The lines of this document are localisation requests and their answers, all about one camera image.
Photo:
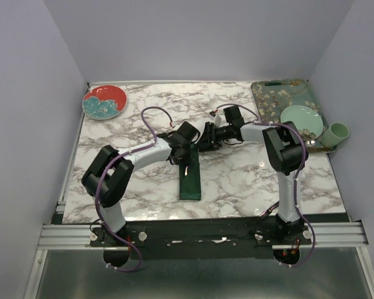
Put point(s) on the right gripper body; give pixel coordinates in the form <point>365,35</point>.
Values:
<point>217,134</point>

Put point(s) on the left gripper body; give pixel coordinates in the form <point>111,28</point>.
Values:
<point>185,157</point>

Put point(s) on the dark green cloth napkin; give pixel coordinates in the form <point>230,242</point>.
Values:
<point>190,186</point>

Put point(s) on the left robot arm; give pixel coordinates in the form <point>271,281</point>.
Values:
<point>108,176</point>

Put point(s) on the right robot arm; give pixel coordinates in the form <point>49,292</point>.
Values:
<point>286,153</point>

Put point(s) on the floral teal serving tray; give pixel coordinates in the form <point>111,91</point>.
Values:
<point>272,97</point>

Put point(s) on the red plate with blue flower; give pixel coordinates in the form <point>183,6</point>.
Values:
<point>104,102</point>

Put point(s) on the light green plate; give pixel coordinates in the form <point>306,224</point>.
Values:
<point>307,121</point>

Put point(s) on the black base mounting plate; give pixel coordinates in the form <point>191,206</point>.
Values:
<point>243,250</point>

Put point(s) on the light green cup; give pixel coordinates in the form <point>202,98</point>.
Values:
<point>335,134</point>

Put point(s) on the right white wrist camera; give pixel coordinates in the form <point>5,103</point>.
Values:
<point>215,118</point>

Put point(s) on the aluminium frame rail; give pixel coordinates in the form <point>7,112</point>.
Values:
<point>166,234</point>

